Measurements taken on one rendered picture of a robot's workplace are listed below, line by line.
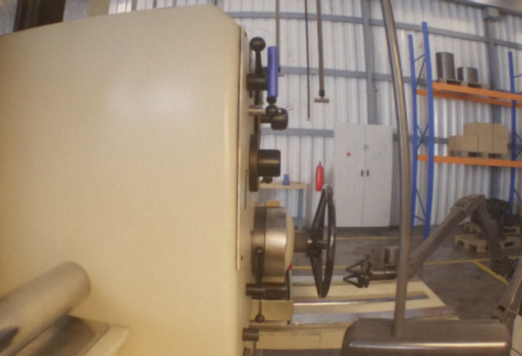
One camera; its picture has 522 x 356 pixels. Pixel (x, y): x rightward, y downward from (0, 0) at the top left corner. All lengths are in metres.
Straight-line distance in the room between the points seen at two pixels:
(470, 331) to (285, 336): 1.46
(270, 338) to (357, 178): 6.41
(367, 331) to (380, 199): 7.70
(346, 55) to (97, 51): 8.33
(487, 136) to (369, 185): 2.86
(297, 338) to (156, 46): 1.62
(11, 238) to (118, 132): 0.41
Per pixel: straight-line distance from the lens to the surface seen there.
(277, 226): 1.27
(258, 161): 1.06
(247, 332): 1.06
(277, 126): 1.25
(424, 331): 0.76
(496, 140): 8.71
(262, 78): 0.92
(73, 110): 0.92
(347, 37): 9.19
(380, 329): 0.75
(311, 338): 2.12
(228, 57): 0.83
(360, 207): 8.34
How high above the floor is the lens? 1.61
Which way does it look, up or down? 5 degrees down
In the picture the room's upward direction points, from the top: 1 degrees clockwise
